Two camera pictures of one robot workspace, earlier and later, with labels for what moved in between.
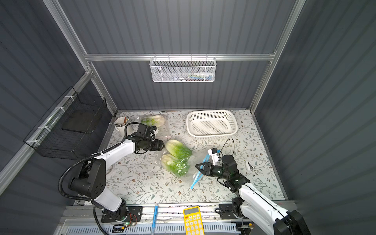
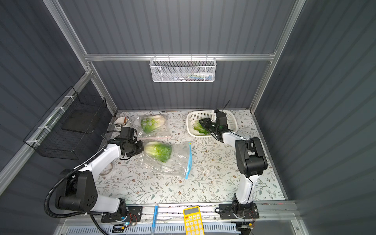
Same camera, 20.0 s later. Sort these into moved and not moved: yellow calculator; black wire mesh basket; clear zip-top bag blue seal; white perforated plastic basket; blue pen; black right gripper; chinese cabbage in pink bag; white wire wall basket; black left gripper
Moved: black right gripper; clear zip-top bag blue seal; black left gripper
Not moved: black wire mesh basket; white wire wall basket; yellow calculator; blue pen; white perforated plastic basket; chinese cabbage in pink bag
